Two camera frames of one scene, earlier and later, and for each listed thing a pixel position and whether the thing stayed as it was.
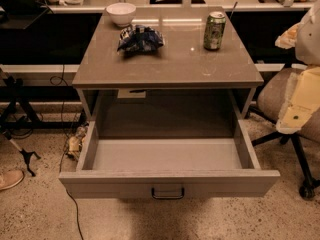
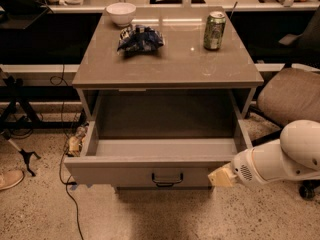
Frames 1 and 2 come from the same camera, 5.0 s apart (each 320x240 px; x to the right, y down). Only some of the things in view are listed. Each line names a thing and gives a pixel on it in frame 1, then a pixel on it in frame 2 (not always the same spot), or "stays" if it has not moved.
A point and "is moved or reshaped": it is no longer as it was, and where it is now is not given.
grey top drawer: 168,168 is moved or reshaped
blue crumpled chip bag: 139,39 stays
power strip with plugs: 75,142 stays
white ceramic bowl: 121,13 stays
